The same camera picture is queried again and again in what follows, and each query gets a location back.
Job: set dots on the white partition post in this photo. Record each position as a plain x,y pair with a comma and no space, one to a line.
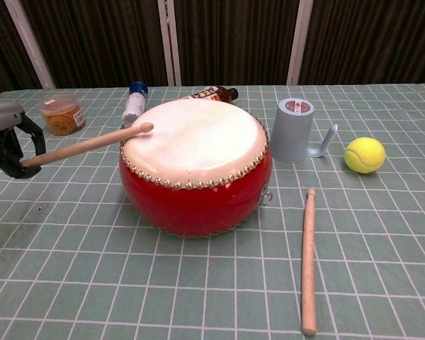
299,42
169,42
30,42

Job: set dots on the grey-blue plastic mug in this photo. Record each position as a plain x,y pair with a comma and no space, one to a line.
292,134

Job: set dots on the red drum with white skin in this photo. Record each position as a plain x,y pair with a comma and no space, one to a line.
195,170

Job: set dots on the clear jar of rubber bands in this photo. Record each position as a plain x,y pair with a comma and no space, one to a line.
62,115

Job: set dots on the yellow tennis ball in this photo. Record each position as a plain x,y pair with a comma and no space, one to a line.
365,155

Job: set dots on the brown drink bottle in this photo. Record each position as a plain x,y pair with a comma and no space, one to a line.
212,93

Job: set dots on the wooden drumstick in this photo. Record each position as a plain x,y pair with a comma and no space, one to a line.
308,262
88,145

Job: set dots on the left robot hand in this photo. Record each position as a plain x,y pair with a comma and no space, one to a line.
3,141

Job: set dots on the white bottle with blue cap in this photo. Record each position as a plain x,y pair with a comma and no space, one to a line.
135,104

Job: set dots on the green grid-patterned table mat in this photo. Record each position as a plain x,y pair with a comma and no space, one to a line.
92,283

